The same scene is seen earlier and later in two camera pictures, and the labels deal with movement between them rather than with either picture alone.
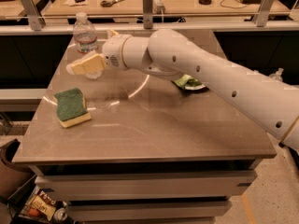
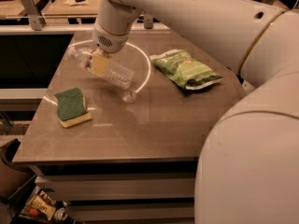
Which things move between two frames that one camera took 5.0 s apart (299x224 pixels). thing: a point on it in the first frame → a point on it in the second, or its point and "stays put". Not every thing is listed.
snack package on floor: x=39 y=204 stays put
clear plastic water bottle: x=85 y=39 → x=120 y=75
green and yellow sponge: x=71 y=108 stays put
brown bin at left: x=12 y=177 stays put
